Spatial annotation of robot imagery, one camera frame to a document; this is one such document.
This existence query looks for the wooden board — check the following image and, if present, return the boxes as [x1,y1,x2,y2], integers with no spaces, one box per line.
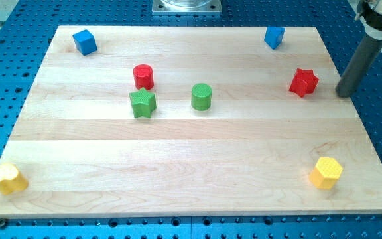
[0,25,382,218]

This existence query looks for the yellow hexagon block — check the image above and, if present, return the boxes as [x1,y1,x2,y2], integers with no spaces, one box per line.
[308,157,343,189]

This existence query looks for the green star block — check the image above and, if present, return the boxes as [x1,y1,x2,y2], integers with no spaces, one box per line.
[129,88,157,118]

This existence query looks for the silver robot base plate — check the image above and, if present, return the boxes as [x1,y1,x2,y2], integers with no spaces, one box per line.
[152,0,222,14]

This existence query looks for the green cylinder block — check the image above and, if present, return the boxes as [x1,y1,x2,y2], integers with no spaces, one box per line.
[191,83,212,111]

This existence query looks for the yellow heart block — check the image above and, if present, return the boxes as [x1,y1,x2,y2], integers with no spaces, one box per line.
[0,163,29,195]

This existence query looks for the blue triangular block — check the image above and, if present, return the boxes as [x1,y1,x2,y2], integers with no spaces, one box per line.
[264,26,285,50]

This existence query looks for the red cylinder block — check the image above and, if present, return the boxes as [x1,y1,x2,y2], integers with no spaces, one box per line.
[133,64,154,90]

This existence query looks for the board corner screw left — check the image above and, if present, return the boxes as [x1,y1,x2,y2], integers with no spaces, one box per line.
[0,218,7,229]

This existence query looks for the blue cube block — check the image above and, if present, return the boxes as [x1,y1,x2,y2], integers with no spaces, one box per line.
[72,29,97,56]

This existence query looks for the red star block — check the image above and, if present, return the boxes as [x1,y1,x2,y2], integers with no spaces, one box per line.
[289,68,319,98]

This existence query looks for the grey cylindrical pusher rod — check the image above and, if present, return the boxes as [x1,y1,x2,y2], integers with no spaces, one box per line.
[335,34,382,98]

